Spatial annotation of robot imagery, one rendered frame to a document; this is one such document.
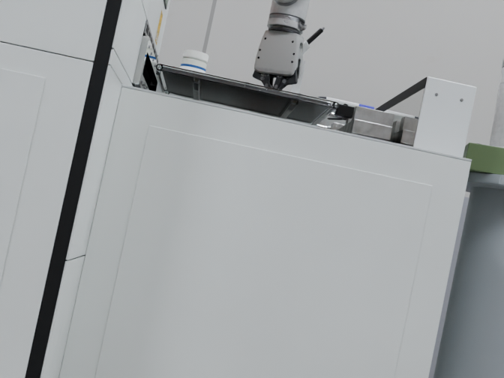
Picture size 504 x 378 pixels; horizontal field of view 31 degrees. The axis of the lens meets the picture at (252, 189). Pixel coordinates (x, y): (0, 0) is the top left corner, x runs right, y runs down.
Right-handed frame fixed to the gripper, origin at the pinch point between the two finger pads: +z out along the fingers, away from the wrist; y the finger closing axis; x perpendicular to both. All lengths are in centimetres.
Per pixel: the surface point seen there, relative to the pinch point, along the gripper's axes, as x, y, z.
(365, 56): -142, 25, -43
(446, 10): -149, -1, -66
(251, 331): 42, -23, 47
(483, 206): 3, -51, 16
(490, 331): 4, -58, 40
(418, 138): 26.6, -41.4, 7.6
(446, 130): 25, -46, 5
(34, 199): 76, 2, 32
